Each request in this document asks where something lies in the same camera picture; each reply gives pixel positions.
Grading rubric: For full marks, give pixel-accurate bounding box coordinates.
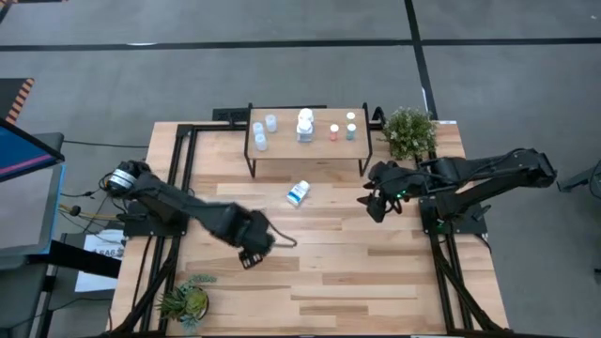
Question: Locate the small succulent potted plant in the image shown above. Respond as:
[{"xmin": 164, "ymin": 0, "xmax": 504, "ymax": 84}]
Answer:
[{"xmin": 157, "ymin": 274, "xmax": 218, "ymax": 332}]

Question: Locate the bushy green potted plant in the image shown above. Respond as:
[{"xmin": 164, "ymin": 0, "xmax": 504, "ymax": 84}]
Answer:
[{"xmin": 380, "ymin": 106, "xmax": 439, "ymax": 161}]

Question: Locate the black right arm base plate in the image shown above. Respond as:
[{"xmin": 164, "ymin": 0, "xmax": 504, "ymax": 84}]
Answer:
[{"xmin": 419, "ymin": 196, "xmax": 488, "ymax": 236}]

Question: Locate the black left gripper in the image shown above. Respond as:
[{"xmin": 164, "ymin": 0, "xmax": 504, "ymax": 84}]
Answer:
[{"xmin": 232, "ymin": 209, "xmax": 276, "ymax": 270}]

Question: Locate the wooden shelf with black frame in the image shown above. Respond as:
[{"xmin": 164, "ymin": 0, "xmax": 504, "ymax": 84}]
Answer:
[{"xmin": 242, "ymin": 101, "xmax": 375, "ymax": 178}]

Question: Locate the black aluminium rig frame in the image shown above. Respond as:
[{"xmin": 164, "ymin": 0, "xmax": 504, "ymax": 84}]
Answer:
[{"xmin": 100, "ymin": 105, "xmax": 513, "ymax": 338}]

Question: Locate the black orange striped mat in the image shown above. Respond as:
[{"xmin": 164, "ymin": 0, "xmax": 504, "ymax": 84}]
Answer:
[{"xmin": 0, "ymin": 77, "xmax": 37, "ymax": 126}]

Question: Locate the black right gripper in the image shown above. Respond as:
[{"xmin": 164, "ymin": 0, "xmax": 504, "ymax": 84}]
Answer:
[{"xmin": 356, "ymin": 161, "xmax": 422, "ymax": 207}]

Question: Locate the black power strip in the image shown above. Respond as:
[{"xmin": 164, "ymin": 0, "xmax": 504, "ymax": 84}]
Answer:
[{"xmin": 211, "ymin": 107, "xmax": 250, "ymax": 122}]

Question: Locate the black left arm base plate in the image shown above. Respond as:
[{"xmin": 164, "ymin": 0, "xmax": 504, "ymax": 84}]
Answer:
[{"xmin": 122, "ymin": 201, "xmax": 189, "ymax": 238}]

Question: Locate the blue-edged operator screen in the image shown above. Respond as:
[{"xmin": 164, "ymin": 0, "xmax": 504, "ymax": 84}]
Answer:
[{"xmin": 0, "ymin": 116, "xmax": 67, "ymax": 258}]

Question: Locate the white paper sheet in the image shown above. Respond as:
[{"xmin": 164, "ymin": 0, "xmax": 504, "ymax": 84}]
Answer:
[{"xmin": 74, "ymin": 229, "xmax": 128, "ymax": 293}]

